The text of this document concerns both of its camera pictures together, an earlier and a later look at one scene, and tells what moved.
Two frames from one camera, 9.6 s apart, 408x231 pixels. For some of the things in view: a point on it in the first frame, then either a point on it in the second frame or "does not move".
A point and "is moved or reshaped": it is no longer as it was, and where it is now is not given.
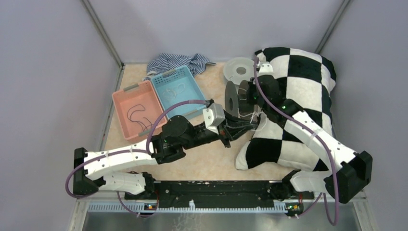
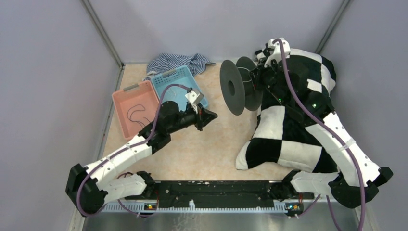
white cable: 254,113 is moved or reshaped
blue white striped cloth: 165,62 does not move
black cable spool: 235,98 does not move
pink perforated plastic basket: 138,108 does not move
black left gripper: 233,126 -> 204,117
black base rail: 219,194 does not move
